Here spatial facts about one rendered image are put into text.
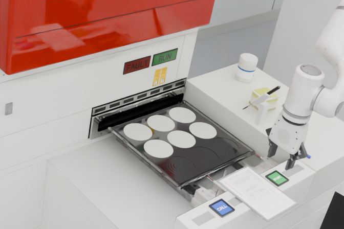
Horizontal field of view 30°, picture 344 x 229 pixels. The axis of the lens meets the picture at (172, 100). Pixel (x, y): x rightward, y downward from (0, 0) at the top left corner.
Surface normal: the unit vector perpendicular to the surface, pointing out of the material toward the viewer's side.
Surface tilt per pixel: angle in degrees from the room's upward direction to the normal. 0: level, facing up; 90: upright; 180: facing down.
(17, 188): 90
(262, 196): 0
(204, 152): 0
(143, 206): 0
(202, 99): 90
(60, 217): 90
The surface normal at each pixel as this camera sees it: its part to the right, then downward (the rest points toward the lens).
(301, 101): -0.44, 0.44
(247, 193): 0.18, -0.83
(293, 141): -0.65, 0.29
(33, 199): 0.67, 0.50
